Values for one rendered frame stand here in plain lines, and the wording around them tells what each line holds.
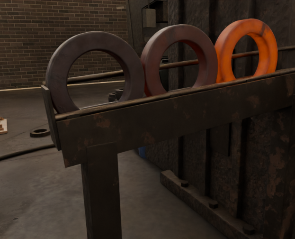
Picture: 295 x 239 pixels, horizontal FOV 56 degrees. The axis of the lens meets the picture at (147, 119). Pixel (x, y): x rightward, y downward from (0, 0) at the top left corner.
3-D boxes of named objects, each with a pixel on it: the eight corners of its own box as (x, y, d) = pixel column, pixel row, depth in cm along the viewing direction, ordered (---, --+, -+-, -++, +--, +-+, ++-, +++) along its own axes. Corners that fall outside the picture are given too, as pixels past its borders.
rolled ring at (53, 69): (138, 26, 53) (131, 27, 56) (36, 38, 45) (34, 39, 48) (150, 119, 58) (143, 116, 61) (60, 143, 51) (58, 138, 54)
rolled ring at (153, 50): (217, 21, 61) (207, 22, 63) (140, 28, 53) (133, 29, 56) (219, 104, 66) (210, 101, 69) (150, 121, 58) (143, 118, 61)
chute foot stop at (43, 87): (51, 140, 55) (40, 85, 52) (54, 139, 55) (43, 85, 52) (58, 151, 49) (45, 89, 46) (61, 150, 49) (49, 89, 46)
